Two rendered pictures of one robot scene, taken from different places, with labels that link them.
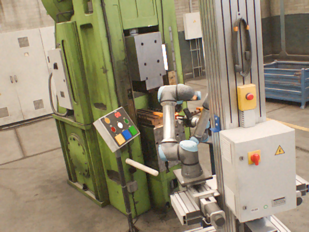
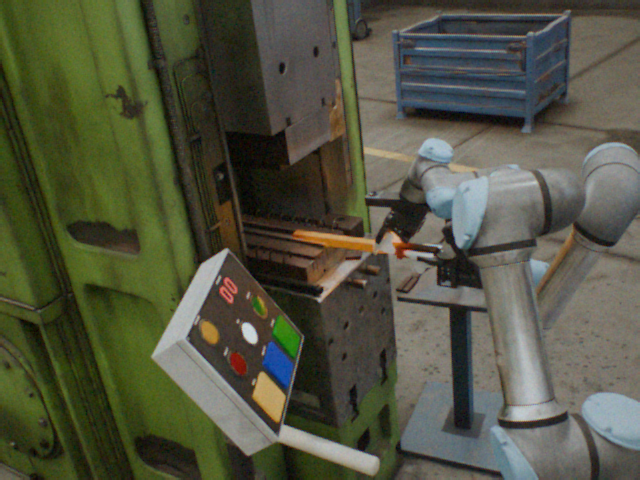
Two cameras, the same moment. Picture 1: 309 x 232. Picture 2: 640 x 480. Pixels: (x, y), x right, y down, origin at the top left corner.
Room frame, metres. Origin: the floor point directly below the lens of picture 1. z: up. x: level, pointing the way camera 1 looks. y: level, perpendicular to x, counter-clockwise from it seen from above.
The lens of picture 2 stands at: (1.38, 0.52, 1.90)
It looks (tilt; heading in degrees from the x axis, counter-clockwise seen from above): 27 degrees down; 341
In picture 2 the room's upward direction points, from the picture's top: 8 degrees counter-clockwise
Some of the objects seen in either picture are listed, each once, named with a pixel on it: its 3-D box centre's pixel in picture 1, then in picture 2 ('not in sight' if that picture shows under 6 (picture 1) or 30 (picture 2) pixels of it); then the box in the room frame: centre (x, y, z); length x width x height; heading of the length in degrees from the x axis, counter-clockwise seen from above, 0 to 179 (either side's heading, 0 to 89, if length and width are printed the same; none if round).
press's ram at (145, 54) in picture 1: (141, 55); (238, 30); (3.22, 0.03, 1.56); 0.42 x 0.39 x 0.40; 35
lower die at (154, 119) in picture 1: (146, 116); (265, 246); (3.19, 0.07, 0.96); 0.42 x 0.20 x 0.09; 35
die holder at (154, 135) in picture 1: (154, 139); (286, 311); (3.23, 0.03, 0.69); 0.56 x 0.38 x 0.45; 35
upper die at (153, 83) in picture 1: (141, 81); (244, 128); (3.19, 0.07, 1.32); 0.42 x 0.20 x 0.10; 35
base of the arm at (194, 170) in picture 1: (191, 166); not in sight; (2.09, -0.21, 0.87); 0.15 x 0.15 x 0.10
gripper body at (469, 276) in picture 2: (189, 121); (461, 267); (2.72, -0.30, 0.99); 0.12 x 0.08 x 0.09; 36
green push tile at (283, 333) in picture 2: (132, 130); (284, 337); (2.66, 0.20, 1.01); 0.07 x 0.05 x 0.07; 150
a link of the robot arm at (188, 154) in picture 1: (188, 151); (613, 439); (2.09, -0.20, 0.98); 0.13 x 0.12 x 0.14; 75
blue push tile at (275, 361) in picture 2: (126, 135); (276, 365); (2.57, 0.24, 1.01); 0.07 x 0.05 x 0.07; 150
